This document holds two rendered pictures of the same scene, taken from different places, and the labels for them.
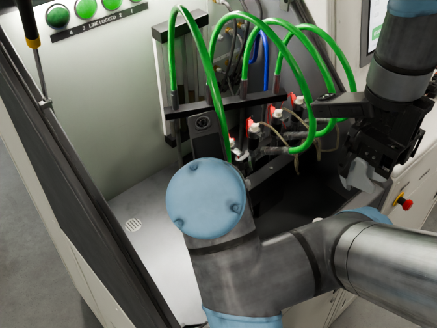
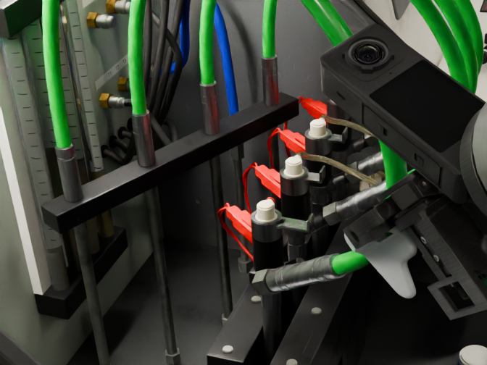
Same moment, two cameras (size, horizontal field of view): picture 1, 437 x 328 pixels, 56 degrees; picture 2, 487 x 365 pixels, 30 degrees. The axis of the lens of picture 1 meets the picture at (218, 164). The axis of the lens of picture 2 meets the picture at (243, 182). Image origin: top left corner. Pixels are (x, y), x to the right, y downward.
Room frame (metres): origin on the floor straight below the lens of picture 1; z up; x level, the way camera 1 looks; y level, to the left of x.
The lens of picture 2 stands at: (0.09, 0.28, 1.57)
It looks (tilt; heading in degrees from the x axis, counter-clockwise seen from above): 31 degrees down; 335
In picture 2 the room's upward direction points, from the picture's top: 4 degrees counter-clockwise
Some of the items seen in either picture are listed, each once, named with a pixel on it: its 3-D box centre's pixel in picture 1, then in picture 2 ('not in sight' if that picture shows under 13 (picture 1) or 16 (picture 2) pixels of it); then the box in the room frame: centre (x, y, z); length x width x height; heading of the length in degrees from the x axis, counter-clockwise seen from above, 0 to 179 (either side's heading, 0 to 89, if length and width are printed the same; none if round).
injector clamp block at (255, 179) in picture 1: (259, 180); (311, 313); (0.77, -0.11, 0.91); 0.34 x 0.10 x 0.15; 132
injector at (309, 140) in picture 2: (276, 148); (329, 219); (0.79, -0.15, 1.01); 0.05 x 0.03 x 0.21; 42
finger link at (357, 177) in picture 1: (358, 180); not in sight; (0.44, -0.22, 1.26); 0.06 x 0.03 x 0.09; 42
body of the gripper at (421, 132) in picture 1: (385, 125); not in sight; (0.45, -0.24, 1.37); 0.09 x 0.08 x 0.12; 42
